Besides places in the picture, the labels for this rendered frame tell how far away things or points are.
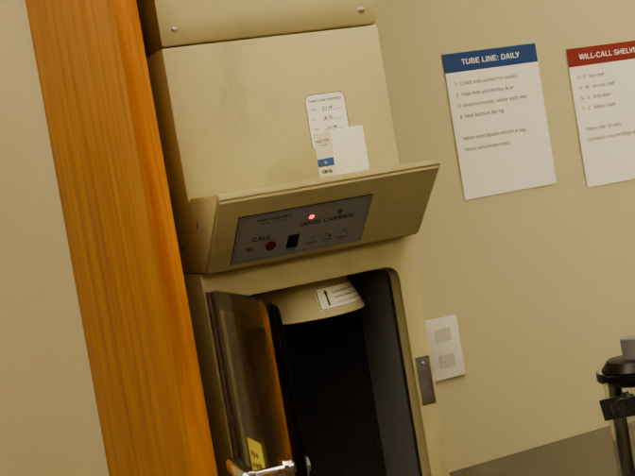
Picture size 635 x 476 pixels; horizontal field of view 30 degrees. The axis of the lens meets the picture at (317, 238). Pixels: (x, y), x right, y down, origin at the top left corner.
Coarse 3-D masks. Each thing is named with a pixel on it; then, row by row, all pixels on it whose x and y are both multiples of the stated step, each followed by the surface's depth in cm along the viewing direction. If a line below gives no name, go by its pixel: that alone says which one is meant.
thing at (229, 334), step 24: (216, 312) 153; (240, 312) 139; (264, 312) 127; (240, 336) 141; (264, 336) 129; (240, 360) 144; (264, 360) 131; (240, 384) 146; (264, 384) 134; (240, 408) 149; (264, 408) 136; (288, 408) 126; (240, 432) 152; (264, 432) 138; (288, 432) 126; (264, 456) 140; (288, 456) 128
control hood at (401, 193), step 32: (256, 192) 147; (288, 192) 149; (320, 192) 152; (352, 192) 154; (384, 192) 157; (416, 192) 160; (224, 224) 148; (384, 224) 162; (416, 224) 165; (224, 256) 153; (288, 256) 158
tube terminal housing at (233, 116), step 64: (192, 64) 156; (256, 64) 160; (320, 64) 164; (192, 128) 156; (256, 128) 160; (384, 128) 167; (192, 192) 156; (192, 256) 158; (320, 256) 163; (384, 256) 167; (192, 320) 163
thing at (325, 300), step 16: (288, 288) 166; (304, 288) 166; (320, 288) 166; (336, 288) 167; (352, 288) 171; (288, 304) 165; (304, 304) 165; (320, 304) 165; (336, 304) 166; (352, 304) 168; (288, 320) 165; (304, 320) 164
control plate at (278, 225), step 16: (304, 208) 152; (320, 208) 154; (336, 208) 155; (352, 208) 156; (368, 208) 158; (240, 224) 149; (256, 224) 151; (272, 224) 152; (288, 224) 153; (304, 224) 155; (320, 224) 156; (336, 224) 157; (352, 224) 159; (240, 240) 152; (256, 240) 153; (272, 240) 154; (304, 240) 157; (320, 240) 158; (336, 240) 160; (352, 240) 161; (240, 256) 154; (256, 256) 155; (272, 256) 157
